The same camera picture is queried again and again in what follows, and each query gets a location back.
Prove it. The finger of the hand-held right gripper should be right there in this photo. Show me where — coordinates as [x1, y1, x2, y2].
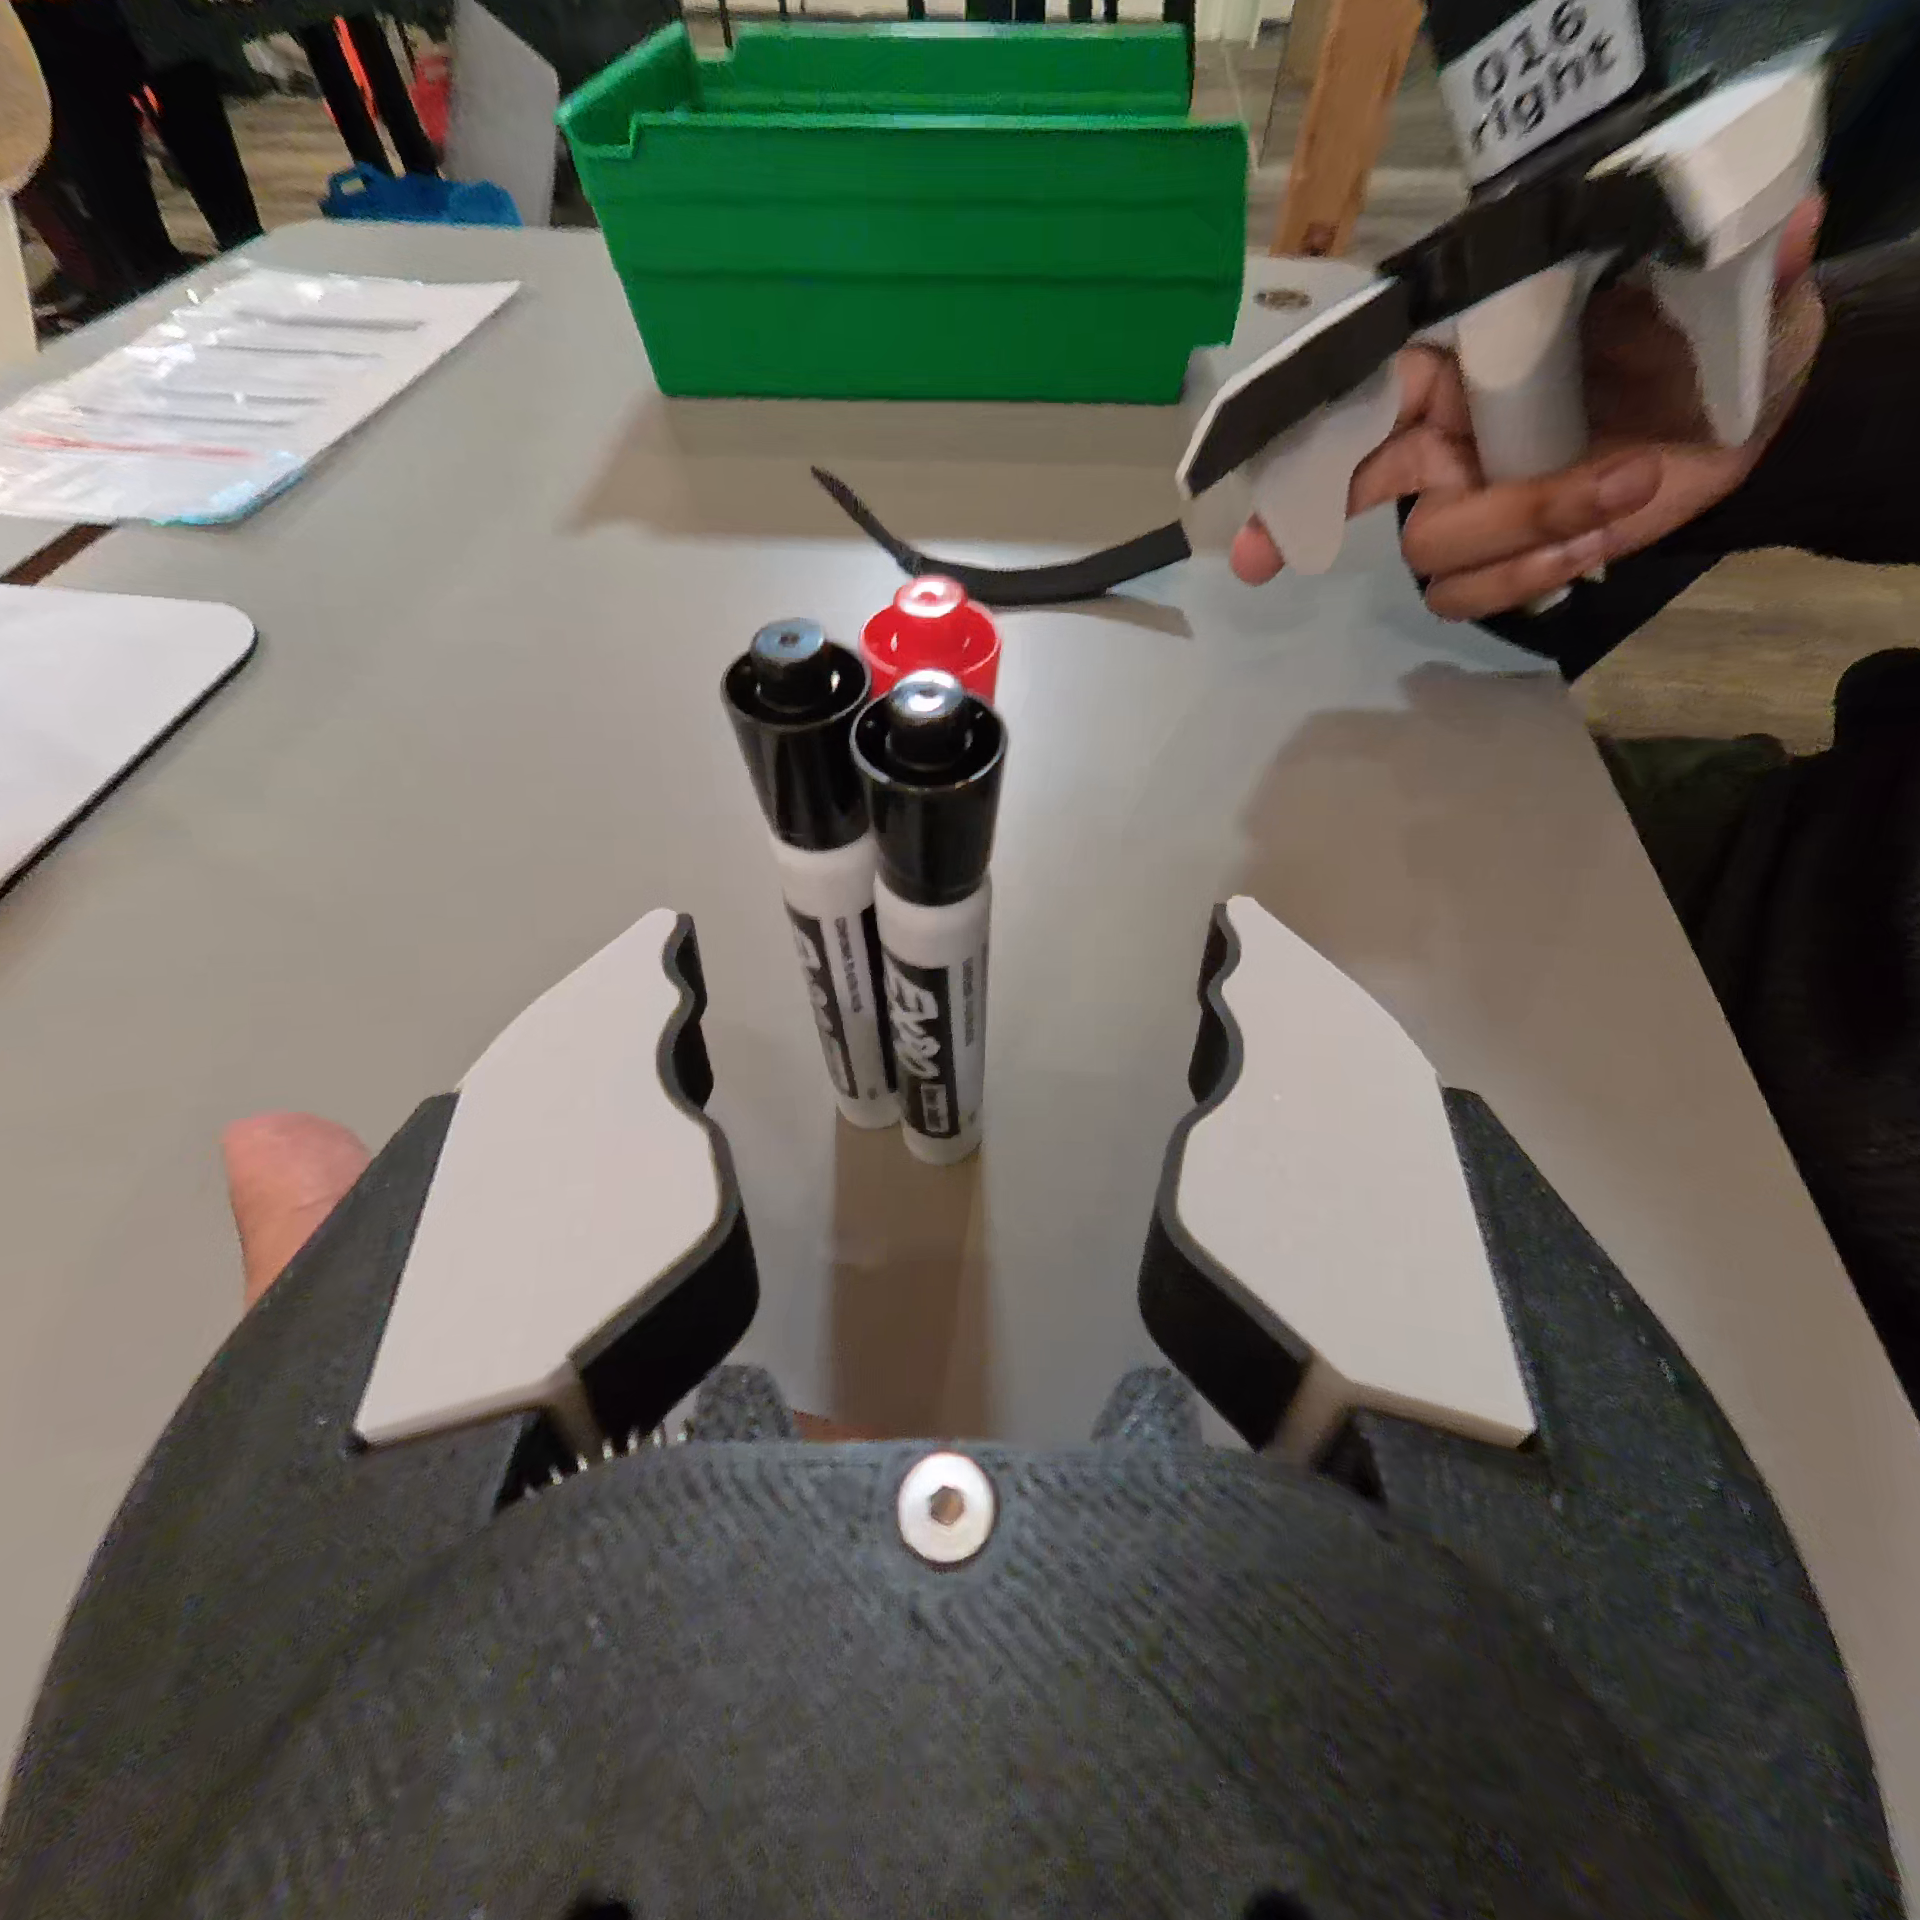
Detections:
[1242, 363, 1407, 579]
[1174, 274, 1429, 507]

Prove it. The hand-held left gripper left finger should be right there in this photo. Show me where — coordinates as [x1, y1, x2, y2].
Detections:
[352, 906, 762, 1479]

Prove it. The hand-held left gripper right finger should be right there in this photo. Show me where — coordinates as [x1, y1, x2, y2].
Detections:
[1136, 893, 1542, 1471]

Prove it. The black hook-and-loop strap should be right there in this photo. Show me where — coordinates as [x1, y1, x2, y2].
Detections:
[810, 464, 1194, 605]

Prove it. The red dry-erase marker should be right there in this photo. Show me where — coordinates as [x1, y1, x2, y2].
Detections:
[858, 574, 1003, 707]

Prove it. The black dry-erase marker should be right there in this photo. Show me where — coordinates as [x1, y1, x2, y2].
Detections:
[720, 618, 901, 1130]
[850, 672, 1009, 1166]

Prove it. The person's right forearm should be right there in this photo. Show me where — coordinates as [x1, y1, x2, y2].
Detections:
[1513, 232, 1920, 684]

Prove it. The person's right hand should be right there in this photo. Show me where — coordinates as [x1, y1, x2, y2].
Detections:
[1225, 193, 1824, 624]

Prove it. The green plastic bin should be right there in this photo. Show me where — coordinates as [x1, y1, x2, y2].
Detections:
[557, 17, 1249, 404]

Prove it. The white panel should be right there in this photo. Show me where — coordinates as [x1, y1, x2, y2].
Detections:
[446, 0, 564, 228]

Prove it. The laminated paper sheet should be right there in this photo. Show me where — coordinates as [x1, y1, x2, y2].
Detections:
[0, 262, 524, 527]

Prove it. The blue bag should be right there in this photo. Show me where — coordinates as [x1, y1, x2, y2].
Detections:
[322, 161, 520, 228]

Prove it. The wooden post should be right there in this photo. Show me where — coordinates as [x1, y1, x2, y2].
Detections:
[1274, 0, 1427, 258]

